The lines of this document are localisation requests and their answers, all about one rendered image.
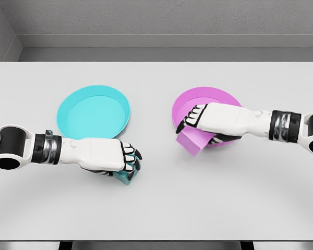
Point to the pink plate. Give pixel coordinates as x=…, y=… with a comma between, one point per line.
x=198, y=95

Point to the pink block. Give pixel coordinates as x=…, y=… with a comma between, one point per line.
x=191, y=140

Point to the cyan block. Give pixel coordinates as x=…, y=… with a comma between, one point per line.
x=125, y=176

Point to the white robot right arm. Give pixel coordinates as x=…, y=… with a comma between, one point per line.
x=284, y=125

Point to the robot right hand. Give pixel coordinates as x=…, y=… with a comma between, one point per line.
x=219, y=117

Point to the cyan plate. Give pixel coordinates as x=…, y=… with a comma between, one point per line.
x=94, y=112

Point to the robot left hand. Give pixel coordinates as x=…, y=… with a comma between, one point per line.
x=104, y=152

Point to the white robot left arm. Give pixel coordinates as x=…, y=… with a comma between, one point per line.
x=36, y=147

